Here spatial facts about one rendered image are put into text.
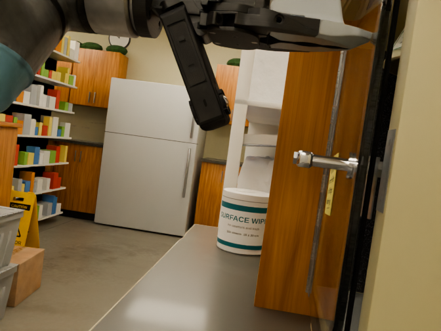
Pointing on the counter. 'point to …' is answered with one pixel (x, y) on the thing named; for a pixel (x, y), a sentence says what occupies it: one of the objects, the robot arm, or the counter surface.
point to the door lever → (323, 161)
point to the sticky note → (330, 192)
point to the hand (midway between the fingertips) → (354, 44)
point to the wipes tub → (242, 221)
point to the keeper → (386, 170)
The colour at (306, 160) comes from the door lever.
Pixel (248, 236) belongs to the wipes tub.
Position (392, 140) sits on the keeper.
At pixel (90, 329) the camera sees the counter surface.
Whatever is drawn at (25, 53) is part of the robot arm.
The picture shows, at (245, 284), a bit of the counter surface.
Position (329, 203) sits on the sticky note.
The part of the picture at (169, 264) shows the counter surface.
